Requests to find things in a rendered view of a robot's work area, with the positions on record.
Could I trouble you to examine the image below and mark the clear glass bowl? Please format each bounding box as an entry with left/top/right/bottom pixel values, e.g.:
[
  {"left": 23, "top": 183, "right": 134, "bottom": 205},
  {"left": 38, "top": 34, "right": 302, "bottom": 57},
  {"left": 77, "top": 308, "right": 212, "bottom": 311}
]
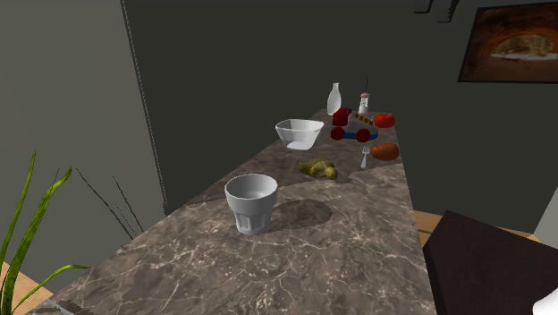
[{"left": 275, "top": 118, "right": 326, "bottom": 151}]

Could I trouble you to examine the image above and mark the yellow-green lumpy object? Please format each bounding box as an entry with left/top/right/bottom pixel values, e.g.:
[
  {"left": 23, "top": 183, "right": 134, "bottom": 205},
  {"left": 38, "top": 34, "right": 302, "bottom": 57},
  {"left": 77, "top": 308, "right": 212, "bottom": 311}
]
[{"left": 299, "top": 158, "right": 339, "bottom": 181}]

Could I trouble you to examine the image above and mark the white faceted cup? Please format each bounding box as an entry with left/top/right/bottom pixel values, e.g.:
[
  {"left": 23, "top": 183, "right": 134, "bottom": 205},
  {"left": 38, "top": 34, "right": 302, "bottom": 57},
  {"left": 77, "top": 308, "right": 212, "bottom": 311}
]
[{"left": 224, "top": 173, "right": 279, "bottom": 236}]

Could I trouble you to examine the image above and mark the white glass bottle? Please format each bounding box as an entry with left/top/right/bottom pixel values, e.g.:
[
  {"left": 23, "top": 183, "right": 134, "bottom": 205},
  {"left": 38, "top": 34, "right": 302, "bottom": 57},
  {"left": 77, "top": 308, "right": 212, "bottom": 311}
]
[{"left": 326, "top": 82, "right": 342, "bottom": 116}]

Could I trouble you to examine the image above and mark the red and blue toy vehicle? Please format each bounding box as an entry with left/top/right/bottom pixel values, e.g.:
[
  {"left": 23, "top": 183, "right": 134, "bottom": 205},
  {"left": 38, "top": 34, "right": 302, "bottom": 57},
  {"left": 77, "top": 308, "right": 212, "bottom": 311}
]
[{"left": 329, "top": 107, "right": 379, "bottom": 144}]

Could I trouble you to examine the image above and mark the orange-brown potato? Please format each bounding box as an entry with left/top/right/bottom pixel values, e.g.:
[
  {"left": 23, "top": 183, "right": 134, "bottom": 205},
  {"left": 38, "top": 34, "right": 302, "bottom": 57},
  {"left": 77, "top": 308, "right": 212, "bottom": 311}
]
[{"left": 370, "top": 142, "right": 401, "bottom": 162}]

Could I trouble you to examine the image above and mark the red tomato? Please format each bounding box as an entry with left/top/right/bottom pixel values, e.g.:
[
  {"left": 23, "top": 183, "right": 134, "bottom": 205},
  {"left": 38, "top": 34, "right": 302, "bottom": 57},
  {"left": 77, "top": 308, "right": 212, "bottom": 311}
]
[{"left": 374, "top": 113, "right": 397, "bottom": 130}]

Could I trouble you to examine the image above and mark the green leafy plant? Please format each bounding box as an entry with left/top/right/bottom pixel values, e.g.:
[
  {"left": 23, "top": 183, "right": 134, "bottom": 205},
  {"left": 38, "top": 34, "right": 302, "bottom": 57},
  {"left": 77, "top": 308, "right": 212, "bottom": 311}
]
[{"left": 0, "top": 149, "right": 92, "bottom": 315}]

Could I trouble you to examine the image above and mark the framed orange wall picture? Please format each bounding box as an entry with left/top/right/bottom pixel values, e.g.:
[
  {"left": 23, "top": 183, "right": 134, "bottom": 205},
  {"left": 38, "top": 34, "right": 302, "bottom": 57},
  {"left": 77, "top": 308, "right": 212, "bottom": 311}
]
[{"left": 457, "top": 2, "right": 558, "bottom": 84}]

